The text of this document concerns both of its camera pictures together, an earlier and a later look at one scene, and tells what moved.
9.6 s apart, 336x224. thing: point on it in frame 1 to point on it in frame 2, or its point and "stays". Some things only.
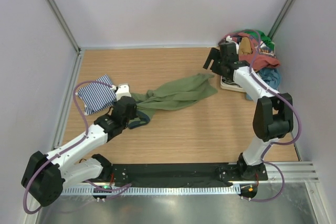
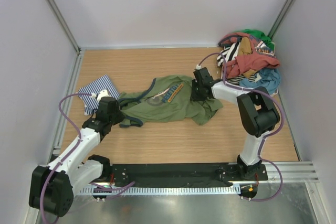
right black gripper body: [222, 63] to [197, 94]
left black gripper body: [125, 123] to [117, 117]
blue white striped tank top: [96, 96] stays
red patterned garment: [263, 53] stays
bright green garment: [264, 38] stays
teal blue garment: [272, 76] stays
